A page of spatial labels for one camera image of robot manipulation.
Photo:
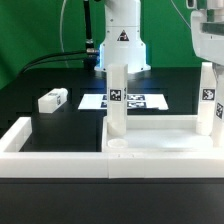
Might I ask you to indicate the white desk top panel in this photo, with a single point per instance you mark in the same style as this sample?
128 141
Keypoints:
157 133

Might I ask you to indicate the white U-shaped fence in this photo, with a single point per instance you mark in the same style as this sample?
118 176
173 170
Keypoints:
187 164

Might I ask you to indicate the black vertical pole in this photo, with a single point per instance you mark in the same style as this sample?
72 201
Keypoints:
89 41

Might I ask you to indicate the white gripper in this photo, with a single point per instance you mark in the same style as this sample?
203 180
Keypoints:
207 29

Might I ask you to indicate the sheet with four markers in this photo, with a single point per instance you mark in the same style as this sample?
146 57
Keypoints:
134 101

